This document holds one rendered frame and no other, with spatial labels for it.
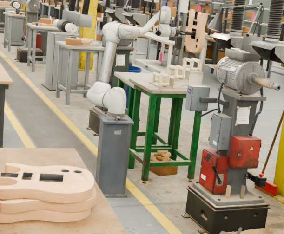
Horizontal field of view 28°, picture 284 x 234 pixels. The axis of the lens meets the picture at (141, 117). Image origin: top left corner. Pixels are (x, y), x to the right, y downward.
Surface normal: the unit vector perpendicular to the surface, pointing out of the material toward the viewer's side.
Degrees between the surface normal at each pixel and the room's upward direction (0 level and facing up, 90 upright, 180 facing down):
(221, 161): 90
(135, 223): 0
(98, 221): 0
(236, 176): 90
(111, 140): 90
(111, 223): 0
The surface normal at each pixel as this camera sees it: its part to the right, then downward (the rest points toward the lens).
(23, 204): 0.66, 0.23
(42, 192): -0.39, 0.17
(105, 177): 0.23, 0.24
